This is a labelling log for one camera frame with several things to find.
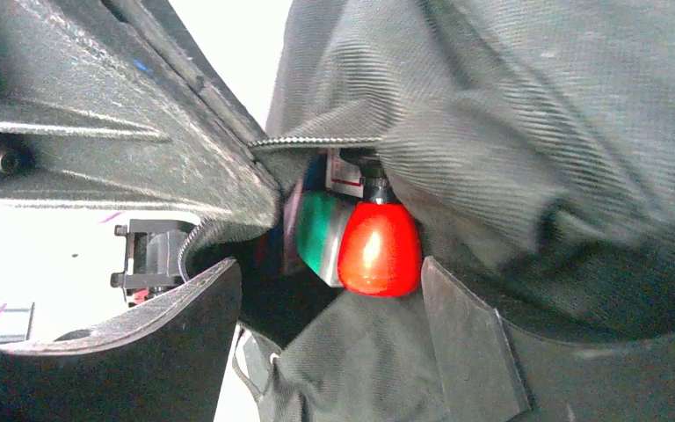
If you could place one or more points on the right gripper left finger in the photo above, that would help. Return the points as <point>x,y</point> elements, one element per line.
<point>162,360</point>

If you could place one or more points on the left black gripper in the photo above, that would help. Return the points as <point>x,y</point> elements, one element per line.
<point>111,105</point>

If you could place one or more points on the teal eraser block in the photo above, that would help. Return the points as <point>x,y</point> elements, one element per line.
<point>321,222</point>

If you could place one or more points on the black student backpack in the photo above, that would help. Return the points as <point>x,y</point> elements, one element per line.
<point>533,141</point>

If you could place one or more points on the red black valve knob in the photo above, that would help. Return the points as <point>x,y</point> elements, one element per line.
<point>380,252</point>

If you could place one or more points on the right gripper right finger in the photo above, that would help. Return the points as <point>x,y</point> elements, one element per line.
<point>503,360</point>

